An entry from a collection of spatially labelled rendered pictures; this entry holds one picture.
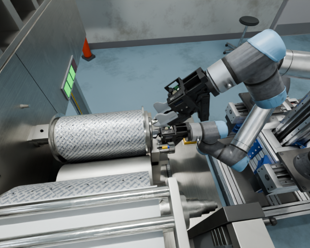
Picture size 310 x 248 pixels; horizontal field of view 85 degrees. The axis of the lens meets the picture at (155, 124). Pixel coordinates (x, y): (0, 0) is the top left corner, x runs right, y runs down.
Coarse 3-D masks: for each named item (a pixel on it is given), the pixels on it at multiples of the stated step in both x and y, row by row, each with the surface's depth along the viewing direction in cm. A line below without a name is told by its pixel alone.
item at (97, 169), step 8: (104, 160) 50; (112, 160) 49; (120, 160) 49; (128, 160) 49; (136, 160) 49; (144, 160) 48; (64, 168) 47; (72, 168) 47; (80, 168) 47; (88, 168) 47; (96, 168) 47; (104, 168) 47; (112, 168) 46; (120, 168) 46; (128, 168) 46; (136, 168) 46; (144, 168) 46; (64, 176) 45; (72, 176) 45; (80, 176) 45; (88, 176) 45; (96, 176) 45; (152, 176) 46; (152, 184) 46
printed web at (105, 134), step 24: (72, 120) 47; (96, 120) 47; (120, 120) 47; (72, 144) 45; (96, 144) 46; (120, 144) 47; (144, 144) 48; (24, 192) 27; (48, 192) 27; (72, 192) 26; (96, 192) 26
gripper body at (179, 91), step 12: (192, 72) 42; (204, 72) 42; (168, 84) 46; (180, 84) 43; (192, 84) 43; (204, 84) 41; (168, 96) 45; (180, 96) 42; (192, 96) 44; (180, 108) 45; (192, 108) 45
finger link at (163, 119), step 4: (172, 112) 47; (176, 112) 47; (156, 116) 47; (160, 116) 48; (164, 116) 48; (168, 116) 48; (172, 116) 48; (176, 116) 48; (160, 120) 49; (164, 120) 49; (168, 120) 49; (156, 124) 52; (160, 124) 51; (164, 124) 50
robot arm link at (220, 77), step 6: (210, 66) 41; (216, 66) 40; (222, 66) 38; (210, 72) 40; (216, 72) 39; (222, 72) 38; (228, 72) 38; (210, 78) 40; (216, 78) 39; (222, 78) 39; (228, 78) 38; (216, 84) 40; (222, 84) 39; (228, 84) 39; (234, 84) 40; (222, 90) 41
